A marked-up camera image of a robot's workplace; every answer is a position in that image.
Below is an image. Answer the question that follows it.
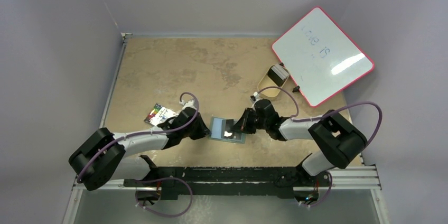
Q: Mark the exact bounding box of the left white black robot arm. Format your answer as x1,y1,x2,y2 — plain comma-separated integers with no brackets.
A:
69,107,210,191

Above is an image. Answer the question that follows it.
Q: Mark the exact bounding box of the beige oval tray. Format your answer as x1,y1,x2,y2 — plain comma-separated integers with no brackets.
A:
257,63,287,100

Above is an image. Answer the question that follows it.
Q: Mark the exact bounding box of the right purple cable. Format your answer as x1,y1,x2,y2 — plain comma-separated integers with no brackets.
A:
253,86,384,209

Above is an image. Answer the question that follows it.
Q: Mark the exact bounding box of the green card holder wallet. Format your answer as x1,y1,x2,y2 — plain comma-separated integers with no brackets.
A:
209,117,245,144

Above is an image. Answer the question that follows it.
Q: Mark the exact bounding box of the colourful marker pack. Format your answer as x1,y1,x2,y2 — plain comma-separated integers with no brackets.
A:
144,103,178,126

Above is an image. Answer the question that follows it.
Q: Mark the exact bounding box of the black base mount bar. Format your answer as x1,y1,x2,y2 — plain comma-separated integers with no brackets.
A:
124,166,330,200

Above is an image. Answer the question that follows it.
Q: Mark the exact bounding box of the pink framed whiteboard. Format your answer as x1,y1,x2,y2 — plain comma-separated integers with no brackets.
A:
272,6,375,107

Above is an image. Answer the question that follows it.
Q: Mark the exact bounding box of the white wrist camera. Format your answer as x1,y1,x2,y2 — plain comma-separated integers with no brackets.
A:
250,92,262,108
180,99,197,109

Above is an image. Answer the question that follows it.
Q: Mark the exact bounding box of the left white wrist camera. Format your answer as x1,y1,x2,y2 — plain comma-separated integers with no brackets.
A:
180,99,197,109

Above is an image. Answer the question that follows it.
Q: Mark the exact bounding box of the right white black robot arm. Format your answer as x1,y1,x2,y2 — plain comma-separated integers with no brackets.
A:
230,99,368,185

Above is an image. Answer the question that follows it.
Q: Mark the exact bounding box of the dark card with chip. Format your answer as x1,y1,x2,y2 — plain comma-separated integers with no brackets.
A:
221,119,242,140

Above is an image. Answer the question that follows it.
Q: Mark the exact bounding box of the aluminium rail frame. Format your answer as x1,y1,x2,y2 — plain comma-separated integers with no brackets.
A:
69,35,381,213

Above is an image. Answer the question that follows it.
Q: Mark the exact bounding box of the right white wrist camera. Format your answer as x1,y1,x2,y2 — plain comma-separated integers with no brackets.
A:
250,92,262,108

